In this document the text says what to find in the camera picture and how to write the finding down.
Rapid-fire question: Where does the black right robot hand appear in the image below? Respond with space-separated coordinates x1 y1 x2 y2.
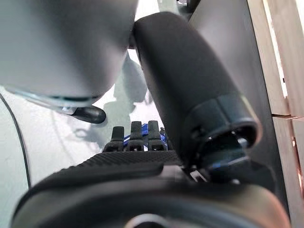
11 11 292 228

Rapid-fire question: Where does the black robot foot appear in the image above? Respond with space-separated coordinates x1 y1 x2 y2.
70 105 106 124

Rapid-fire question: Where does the wooden slat panel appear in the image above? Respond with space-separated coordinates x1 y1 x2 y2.
247 0 304 228

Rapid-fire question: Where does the silver grey robot leg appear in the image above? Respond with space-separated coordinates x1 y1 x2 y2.
0 0 141 109

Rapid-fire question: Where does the thin black cable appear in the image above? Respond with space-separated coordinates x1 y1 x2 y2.
0 93 32 189

